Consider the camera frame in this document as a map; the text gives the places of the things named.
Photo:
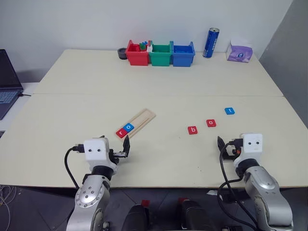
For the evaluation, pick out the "green plastic bin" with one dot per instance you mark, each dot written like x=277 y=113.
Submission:
x=160 y=59

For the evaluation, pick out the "red plastic bin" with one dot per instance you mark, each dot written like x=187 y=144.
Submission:
x=137 y=57

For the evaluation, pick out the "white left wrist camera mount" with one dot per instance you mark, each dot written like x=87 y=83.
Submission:
x=96 y=150

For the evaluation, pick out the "green toy brick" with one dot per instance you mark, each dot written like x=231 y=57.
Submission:
x=142 y=47

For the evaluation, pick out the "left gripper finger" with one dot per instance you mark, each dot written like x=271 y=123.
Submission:
x=102 y=137
x=126 y=145

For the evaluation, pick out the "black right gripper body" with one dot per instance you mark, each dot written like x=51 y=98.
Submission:
x=231 y=157

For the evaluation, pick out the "small red square tag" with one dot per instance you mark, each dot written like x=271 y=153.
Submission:
x=145 y=202

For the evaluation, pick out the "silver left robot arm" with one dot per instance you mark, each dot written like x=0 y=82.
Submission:
x=89 y=195

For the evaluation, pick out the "dark rounded shape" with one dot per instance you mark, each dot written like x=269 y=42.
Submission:
x=196 y=216
x=134 y=219

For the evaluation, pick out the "blue drink can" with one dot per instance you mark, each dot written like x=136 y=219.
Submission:
x=210 y=43

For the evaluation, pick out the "blue letter t tile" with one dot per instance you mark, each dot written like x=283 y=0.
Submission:
x=229 y=111

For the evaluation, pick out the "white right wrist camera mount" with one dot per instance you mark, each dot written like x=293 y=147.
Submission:
x=252 y=144

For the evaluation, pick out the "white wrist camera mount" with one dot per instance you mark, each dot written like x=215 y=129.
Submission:
x=96 y=150
x=252 y=144

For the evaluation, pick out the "dark laptop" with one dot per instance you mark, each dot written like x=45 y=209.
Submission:
x=8 y=77

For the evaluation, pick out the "white paper scrap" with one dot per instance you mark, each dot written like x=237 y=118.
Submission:
x=212 y=192

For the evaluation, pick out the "white toy piece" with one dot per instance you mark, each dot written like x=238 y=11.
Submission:
x=150 y=50

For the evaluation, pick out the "blue letter tile o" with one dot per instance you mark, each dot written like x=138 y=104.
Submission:
x=128 y=127

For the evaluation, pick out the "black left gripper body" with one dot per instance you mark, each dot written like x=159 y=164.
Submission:
x=118 y=154

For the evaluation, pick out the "black round bowl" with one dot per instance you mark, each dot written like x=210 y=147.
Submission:
x=121 y=55

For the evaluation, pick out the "wooden letter tray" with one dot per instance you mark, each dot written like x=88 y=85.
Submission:
x=144 y=116

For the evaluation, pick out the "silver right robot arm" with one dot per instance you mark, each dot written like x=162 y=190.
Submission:
x=267 y=185

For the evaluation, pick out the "blue plastic bin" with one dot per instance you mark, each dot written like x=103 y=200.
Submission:
x=183 y=59

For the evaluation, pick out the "red letter tile b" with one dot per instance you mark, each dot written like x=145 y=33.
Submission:
x=193 y=130

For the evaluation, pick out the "blue toy brick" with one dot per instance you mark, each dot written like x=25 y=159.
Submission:
x=143 y=43

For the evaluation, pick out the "red letter o tile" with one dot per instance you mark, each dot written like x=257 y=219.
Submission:
x=211 y=123

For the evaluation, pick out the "purple tissue box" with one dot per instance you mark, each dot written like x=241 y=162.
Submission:
x=239 y=54

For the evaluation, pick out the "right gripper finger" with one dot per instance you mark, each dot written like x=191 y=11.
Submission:
x=220 y=144

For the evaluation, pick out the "red letter tile r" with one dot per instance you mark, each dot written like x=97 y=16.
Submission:
x=121 y=133

